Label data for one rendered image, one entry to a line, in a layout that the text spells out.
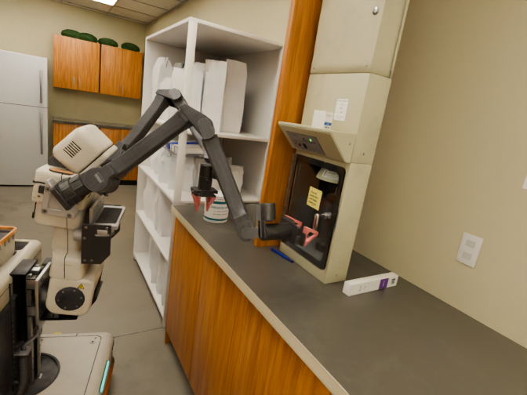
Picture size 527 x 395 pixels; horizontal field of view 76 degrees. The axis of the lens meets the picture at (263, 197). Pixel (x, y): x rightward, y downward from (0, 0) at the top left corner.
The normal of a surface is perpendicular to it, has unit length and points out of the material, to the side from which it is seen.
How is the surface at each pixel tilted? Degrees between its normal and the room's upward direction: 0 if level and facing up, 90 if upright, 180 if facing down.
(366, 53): 90
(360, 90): 90
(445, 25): 90
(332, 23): 90
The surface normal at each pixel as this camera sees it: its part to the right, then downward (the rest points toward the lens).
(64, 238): 0.25, 0.27
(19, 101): 0.51, 0.29
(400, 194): -0.85, 0.00
